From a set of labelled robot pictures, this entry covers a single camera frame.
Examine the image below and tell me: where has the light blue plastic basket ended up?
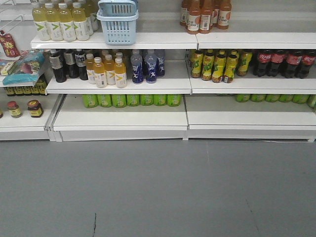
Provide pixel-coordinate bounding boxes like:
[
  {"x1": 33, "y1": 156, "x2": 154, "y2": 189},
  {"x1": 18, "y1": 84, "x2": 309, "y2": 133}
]
[{"x1": 97, "y1": 0, "x2": 139, "y2": 45}]

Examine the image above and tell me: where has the blue sports drink bottle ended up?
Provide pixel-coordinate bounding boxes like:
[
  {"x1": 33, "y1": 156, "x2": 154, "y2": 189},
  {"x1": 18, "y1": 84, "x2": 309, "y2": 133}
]
[
  {"x1": 145, "y1": 49, "x2": 157, "y2": 83},
  {"x1": 130, "y1": 49, "x2": 143, "y2": 84}
]

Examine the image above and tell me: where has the orange vitamin drink bottle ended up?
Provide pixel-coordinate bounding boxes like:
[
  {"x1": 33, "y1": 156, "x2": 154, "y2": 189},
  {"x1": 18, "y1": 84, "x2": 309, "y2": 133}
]
[
  {"x1": 86, "y1": 53, "x2": 96, "y2": 84},
  {"x1": 93, "y1": 57, "x2": 107, "y2": 88},
  {"x1": 114, "y1": 57, "x2": 127, "y2": 88}
]

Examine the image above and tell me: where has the yellow lemon tea bottle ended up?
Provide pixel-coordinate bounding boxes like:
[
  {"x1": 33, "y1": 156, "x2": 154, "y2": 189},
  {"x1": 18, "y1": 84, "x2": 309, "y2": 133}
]
[
  {"x1": 211, "y1": 49, "x2": 226, "y2": 83},
  {"x1": 201, "y1": 49, "x2": 215, "y2": 81},
  {"x1": 190, "y1": 50, "x2": 204, "y2": 78},
  {"x1": 223, "y1": 49, "x2": 238, "y2": 83}
]

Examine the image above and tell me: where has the dark tea bottle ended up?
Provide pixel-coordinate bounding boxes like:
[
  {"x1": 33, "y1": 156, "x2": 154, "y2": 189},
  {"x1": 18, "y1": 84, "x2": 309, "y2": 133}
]
[
  {"x1": 75, "y1": 49, "x2": 88, "y2": 80},
  {"x1": 49, "y1": 49, "x2": 67, "y2": 83},
  {"x1": 64, "y1": 49, "x2": 79, "y2": 79}
]

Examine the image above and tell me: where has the white metal shelving unit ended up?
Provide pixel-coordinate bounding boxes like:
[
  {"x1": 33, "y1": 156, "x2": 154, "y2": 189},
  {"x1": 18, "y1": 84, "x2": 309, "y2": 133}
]
[{"x1": 0, "y1": 0, "x2": 316, "y2": 142}]

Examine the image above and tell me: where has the orange C100 juice bottle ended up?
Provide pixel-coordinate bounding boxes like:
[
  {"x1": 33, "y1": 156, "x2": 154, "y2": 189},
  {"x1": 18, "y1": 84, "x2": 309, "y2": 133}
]
[
  {"x1": 199, "y1": 0, "x2": 214, "y2": 34},
  {"x1": 187, "y1": 0, "x2": 201, "y2": 35},
  {"x1": 217, "y1": 0, "x2": 232, "y2": 30}
]

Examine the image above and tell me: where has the black cola bottle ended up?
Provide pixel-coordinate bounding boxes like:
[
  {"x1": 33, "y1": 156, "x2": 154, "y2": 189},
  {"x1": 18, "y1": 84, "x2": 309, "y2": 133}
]
[
  {"x1": 283, "y1": 49, "x2": 303, "y2": 78},
  {"x1": 267, "y1": 49, "x2": 286, "y2": 77},
  {"x1": 295, "y1": 49, "x2": 316, "y2": 79},
  {"x1": 253, "y1": 49, "x2": 273, "y2": 77}
]

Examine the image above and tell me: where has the red lidded sauce jar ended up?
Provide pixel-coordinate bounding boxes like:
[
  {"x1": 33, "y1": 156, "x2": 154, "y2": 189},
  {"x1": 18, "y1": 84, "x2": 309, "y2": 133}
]
[
  {"x1": 27, "y1": 100, "x2": 43, "y2": 118},
  {"x1": 7, "y1": 101, "x2": 23, "y2": 118}
]

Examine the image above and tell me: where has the pale yellow drink bottle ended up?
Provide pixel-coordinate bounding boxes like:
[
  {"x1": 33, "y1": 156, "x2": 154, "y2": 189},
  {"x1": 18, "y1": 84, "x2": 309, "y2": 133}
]
[
  {"x1": 31, "y1": 2, "x2": 51, "y2": 41},
  {"x1": 45, "y1": 2, "x2": 64, "y2": 41},
  {"x1": 58, "y1": 3, "x2": 77, "y2": 42},
  {"x1": 72, "y1": 1, "x2": 89, "y2": 41}
]

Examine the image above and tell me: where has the blue snack bag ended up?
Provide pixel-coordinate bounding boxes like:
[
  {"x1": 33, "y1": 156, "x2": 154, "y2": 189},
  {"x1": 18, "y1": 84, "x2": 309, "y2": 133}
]
[{"x1": 2, "y1": 50, "x2": 47, "y2": 85}]

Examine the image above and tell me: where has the red snack bag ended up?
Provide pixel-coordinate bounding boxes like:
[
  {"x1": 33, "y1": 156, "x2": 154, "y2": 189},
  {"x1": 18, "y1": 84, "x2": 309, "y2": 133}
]
[{"x1": 0, "y1": 30, "x2": 20, "y2": 57}]

